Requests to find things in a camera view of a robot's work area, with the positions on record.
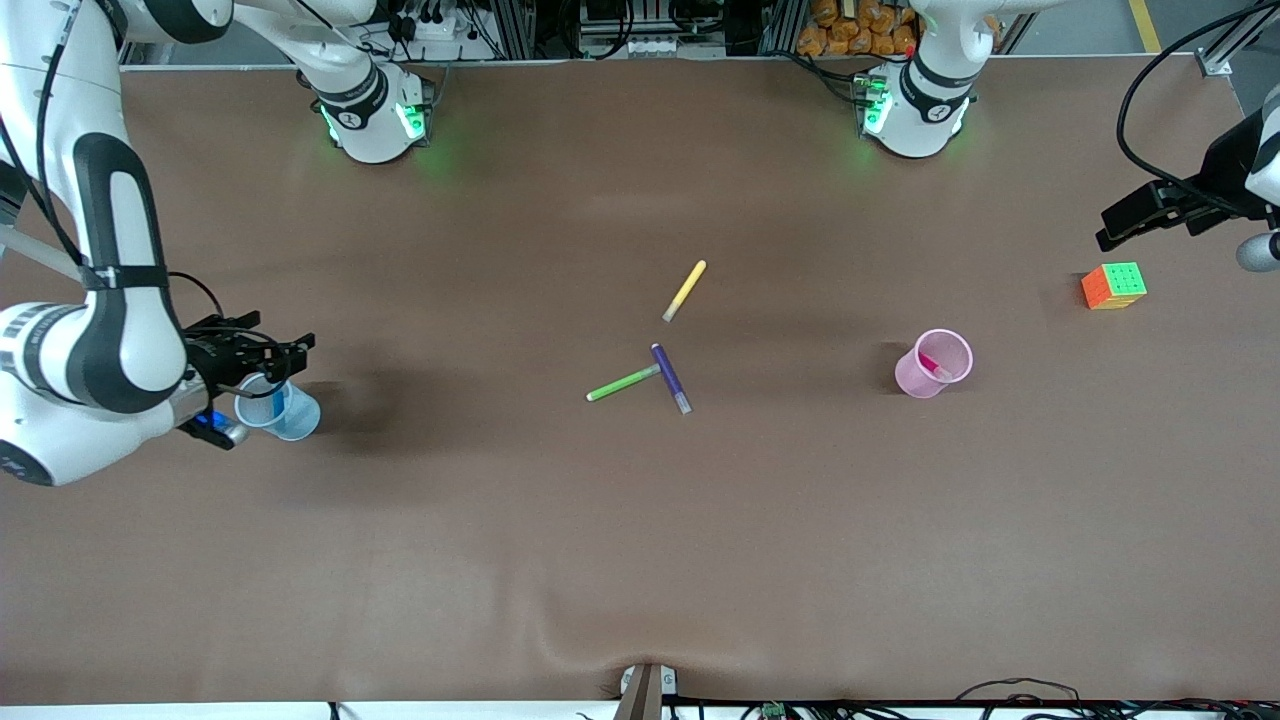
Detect light blue plastic cup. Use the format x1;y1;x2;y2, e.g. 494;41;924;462
235;373;322;442

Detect colourful puzzle cube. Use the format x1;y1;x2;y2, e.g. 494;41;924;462
1081;262;1148;311

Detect pink plastic cup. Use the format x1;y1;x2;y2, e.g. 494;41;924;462
895;329;974;400

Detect green marker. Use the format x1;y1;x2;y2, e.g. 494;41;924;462
586;364;662;403

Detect orange packets pile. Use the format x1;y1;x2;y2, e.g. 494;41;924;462
797;0;923;58

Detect purple marker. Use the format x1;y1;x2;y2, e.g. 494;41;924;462
651;343;693;415

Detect yellow marker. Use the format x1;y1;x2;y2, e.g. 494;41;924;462
662;260;708;323

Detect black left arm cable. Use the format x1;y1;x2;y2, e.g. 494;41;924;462
1116;0;1280;217

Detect aluminium frame profile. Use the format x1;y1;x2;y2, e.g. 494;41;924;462
1197;0;1280;77

